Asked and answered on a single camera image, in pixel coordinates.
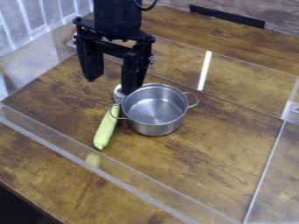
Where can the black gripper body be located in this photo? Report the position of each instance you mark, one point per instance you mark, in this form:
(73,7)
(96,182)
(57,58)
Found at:
(116,22)

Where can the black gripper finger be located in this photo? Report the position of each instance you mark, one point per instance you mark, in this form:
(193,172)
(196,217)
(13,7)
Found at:
(133,69)
(90,59)

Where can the stainless steel pot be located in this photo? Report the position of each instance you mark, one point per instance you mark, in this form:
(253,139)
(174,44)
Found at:
(154,109)

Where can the green handled metal spoon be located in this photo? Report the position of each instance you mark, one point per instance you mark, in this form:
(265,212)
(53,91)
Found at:
(109,120)

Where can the black wall strip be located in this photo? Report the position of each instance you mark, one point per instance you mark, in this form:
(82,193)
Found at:
(227,16)

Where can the clear acrylic enclosure panel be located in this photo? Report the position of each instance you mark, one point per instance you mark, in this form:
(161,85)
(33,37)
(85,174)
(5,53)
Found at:
(269,207)

